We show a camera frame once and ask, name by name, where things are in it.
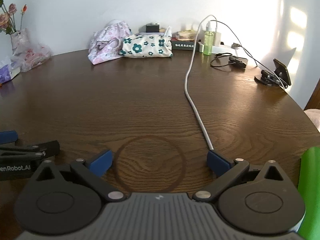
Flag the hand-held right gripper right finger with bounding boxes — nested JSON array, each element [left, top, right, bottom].
[[192, 150, 285, 202]]

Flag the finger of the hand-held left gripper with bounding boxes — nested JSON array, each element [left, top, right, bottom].
[[0, 131, 18, 145], [0, 141, 60, 159]]

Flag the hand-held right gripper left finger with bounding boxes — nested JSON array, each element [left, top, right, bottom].
[[35, 149, 127, 202]]

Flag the white teal-flowered pants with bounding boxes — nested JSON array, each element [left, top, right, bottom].
[[119, 34, 173, 58]]

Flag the purple tissue pack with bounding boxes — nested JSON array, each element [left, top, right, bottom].
[[0, 56, 22, 84]]

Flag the clear red-printed plastic bag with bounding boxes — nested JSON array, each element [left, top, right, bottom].
[[11, 42, 53, 72]]

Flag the plastic-wrapped vase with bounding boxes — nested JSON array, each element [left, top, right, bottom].
[[10, 29, 30, 55]]

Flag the pale pink cloth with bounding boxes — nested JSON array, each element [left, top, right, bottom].
[[304, 109, 320, 129]]

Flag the black phone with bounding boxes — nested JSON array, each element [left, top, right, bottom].
[[273, 59, 292, 86]]

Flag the white power strip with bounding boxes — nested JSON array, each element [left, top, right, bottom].
[[212, 44, 237, 54]]

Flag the purple floral garment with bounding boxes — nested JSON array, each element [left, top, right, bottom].
[[87, 19, 132, 65]]

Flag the green spray bottle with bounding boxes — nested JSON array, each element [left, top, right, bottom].
[[203, 22, 215, 56]]

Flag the black box with white print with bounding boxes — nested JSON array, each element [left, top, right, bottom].
[[171, 40, 196, 51]]

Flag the white charger adapter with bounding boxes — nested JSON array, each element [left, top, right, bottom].
[[211, 21, 222, 47]]

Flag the small grey device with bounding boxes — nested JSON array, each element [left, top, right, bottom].
[[146, 22, 161, 33]]

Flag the black cable with clip device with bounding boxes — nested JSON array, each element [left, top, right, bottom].
[[210, 53, 249, 72]]

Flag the thin grey plug cable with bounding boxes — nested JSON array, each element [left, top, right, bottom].
[[216, 21, 288, 90]]

